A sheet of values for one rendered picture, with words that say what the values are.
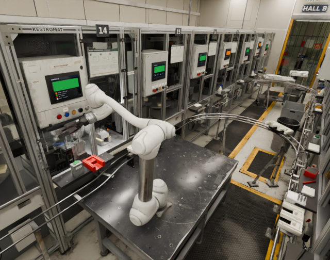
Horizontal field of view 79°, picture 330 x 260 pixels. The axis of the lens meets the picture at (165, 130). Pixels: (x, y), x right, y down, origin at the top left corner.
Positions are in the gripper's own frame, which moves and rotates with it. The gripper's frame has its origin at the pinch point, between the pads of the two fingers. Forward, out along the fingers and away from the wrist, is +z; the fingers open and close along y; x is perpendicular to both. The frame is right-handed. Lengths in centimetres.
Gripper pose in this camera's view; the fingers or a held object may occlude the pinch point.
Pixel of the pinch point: (61, 133)
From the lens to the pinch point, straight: 160.7
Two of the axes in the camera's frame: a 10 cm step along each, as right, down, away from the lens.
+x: 6.2, 7.7, -1.4
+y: 2.7, -3.8, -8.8
